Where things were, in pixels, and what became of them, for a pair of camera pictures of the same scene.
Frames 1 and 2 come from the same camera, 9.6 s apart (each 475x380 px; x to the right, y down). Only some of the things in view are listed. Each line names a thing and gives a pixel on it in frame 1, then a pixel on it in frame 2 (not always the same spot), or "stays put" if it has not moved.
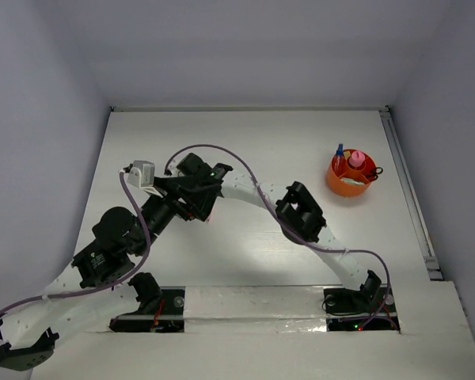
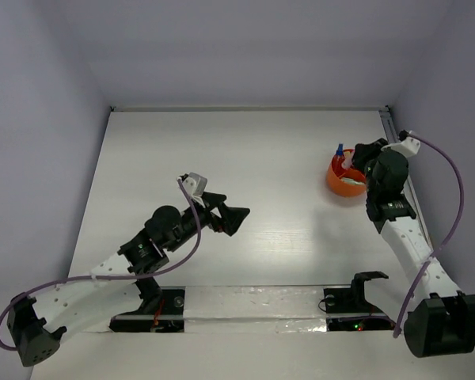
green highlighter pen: (353, 181) stays put
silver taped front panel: (254, 309) stays put
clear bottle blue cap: (340, 159) stays put
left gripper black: (201, 199) to (230, 217)
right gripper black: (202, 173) to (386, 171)
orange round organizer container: (351, 172) stays put
